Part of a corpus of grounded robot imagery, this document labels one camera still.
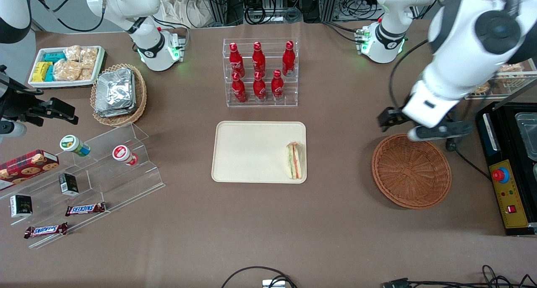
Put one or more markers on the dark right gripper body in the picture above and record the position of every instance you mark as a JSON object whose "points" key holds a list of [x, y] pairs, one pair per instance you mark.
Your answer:
{"points": [[16, 104]]}

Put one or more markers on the triangular sandwich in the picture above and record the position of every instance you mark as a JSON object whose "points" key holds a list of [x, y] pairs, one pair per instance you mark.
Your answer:
{"points": [[294, 162]]}

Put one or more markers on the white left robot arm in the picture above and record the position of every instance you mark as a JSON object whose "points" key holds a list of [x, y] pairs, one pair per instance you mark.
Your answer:
{"points": [[461, 36]]}

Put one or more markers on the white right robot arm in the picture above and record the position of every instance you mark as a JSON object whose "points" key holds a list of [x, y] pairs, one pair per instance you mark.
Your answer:
{"points": [[138, 11]]}

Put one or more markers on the white rectangular snack tray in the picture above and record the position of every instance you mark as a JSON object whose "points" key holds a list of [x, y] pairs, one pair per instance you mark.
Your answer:
{"points": [[63, 84]]}

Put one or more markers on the round brown wicker basket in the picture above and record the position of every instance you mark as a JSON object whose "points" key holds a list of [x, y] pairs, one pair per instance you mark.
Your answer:
{"points": [[411, 175]]}

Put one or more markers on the oval light wicker basket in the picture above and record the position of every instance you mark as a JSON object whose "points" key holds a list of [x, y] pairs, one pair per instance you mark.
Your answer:
{"points": [[141, 95]]}

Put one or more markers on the beige plastic tray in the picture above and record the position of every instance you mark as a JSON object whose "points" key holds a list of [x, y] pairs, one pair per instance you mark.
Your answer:
{"points": [[251, 154]]}

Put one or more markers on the teal snack pack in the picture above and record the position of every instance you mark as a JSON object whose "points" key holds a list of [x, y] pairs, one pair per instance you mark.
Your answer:
{"points": [[54, 57], [50, 75]]}

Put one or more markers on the green lid yogurt cup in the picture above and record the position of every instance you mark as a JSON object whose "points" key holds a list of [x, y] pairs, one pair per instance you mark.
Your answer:
{"points": [[73, 145]]}

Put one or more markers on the puffed snack clear bag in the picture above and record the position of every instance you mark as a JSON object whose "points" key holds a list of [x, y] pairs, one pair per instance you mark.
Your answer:
{"points": [[86, 74], [89, 57], [67, 71], [72, 53]]}

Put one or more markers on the yellow snack pack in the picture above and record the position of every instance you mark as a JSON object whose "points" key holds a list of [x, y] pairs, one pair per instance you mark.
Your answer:
{"points": [[41, 71]]}

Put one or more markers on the stack of foil containers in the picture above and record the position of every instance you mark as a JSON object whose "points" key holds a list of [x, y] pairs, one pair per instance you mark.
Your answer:
{"points": [[114, 93]]}

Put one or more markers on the red tartan cookie box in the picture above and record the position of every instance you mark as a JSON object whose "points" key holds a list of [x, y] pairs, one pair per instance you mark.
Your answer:
{"points": [[25, 168]]}

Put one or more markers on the rice cracker snack bag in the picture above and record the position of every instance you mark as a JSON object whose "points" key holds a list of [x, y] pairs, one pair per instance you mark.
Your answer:
{"points": [[509, 68], [483, 88]]}

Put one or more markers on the red lid yogurt cup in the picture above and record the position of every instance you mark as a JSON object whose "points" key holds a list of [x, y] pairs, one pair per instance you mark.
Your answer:
{"points": [[123, 154]]}

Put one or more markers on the small black box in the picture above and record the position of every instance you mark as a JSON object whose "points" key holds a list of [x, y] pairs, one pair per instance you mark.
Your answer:
{"points": [[68, 184], [21, 206]]}

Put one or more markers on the clear acrylic stepped shelf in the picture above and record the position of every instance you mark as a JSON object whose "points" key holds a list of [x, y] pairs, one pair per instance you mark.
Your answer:
{"points": [[109, 183]]}

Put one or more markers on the red emergency stop button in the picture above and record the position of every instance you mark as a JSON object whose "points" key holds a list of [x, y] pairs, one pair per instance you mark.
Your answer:
{"points": [[500, 175]]}

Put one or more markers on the snickers chocolate bar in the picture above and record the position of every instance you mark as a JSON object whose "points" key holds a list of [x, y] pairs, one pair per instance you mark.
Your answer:
{"points": [[85, 209], [45, 230]]}

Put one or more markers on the clear container in machine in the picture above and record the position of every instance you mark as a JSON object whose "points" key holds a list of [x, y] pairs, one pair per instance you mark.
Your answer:
{"points": [[528, 137]]}

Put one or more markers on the red cola bottle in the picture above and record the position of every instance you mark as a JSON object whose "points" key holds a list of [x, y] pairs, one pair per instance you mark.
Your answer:
{"points": [[235, 61], [259, 89], [239, 90], [277, 86], [288, 60], [259, 60]]}

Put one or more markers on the black machine yellow panel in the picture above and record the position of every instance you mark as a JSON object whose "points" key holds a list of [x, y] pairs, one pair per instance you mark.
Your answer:
{"points": [[516, 204]]}

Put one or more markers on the clear acrylic bottle rack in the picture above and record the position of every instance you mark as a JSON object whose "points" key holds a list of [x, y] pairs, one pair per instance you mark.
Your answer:
{"points": [[268, 49]]}

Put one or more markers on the white adapter block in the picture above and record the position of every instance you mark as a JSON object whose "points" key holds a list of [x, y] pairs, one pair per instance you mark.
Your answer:
{"points": [[272, 284]]}

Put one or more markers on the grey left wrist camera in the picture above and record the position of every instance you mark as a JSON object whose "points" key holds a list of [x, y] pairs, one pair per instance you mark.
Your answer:
{"points": [[440, 132]]}

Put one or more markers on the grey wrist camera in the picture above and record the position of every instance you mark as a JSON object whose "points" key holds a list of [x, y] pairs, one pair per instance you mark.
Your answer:
{"points": [[440, 132], [12, 129]]}

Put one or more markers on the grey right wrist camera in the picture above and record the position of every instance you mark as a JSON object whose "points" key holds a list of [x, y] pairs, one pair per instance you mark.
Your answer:
{"points": [[12, 129]]}

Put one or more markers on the aluminium frame post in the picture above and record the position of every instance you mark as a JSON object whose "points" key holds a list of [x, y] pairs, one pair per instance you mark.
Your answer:
{"points": [[216, 3], [330, 3]]}

